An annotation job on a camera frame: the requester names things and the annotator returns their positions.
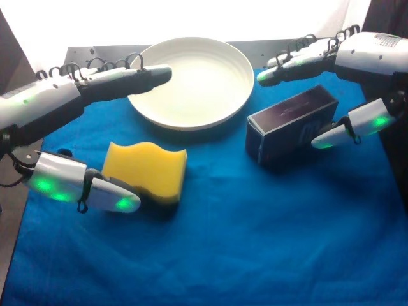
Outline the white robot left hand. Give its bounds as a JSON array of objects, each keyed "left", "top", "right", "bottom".
[{"left": 0, "top": 53, "right": 173, "bottom": 214}]

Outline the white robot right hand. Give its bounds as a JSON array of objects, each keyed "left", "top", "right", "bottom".
[{"left": 256, "top": 24, "right": 408, "bottom": 150}]

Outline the maroon small box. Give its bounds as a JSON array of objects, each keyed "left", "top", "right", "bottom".
[{"left": 245, "top": 84, "right": 339, "bottom": 168}]

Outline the yellow and green sponge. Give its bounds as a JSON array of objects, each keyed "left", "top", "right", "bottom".
[{"left": 101, "top": 141, "right": 188, "bottom": 221}]

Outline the cream round plate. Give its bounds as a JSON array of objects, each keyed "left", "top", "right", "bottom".
[{"left": 126, "top": 37, "right": 255, "bottom": 131}]

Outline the blue cloth mat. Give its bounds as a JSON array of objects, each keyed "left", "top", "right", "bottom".
[{"left": 0, "top": 68, "right": 408, "bottom": 306}]

